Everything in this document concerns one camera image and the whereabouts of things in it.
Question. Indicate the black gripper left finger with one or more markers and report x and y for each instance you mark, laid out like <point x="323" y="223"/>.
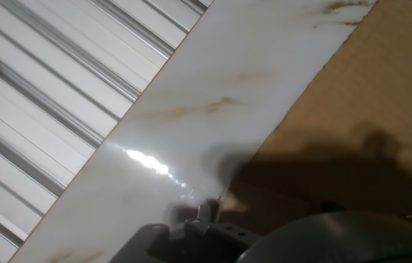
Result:
<point x="209" y="243"/>

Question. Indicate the brown cardboard sheet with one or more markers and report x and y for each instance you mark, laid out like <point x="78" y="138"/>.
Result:
<point x="374" y="109"/>

